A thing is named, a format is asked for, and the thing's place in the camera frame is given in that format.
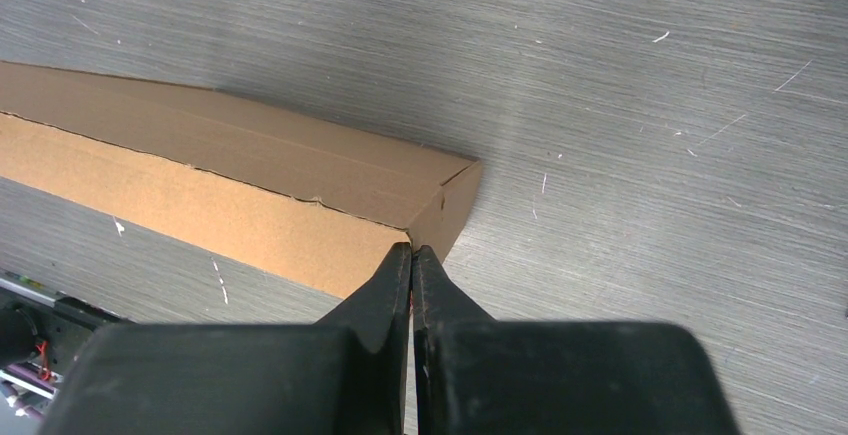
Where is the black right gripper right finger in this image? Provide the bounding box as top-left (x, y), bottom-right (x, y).
top-left (411, 246), bottom-right (739, 434)

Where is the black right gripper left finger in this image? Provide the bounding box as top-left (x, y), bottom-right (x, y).
top-left (40, 243), bottom-right (412, 434)

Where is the brown cardboard box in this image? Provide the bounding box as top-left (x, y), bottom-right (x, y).
top-left (1, 62), bottom-right (483, 298)

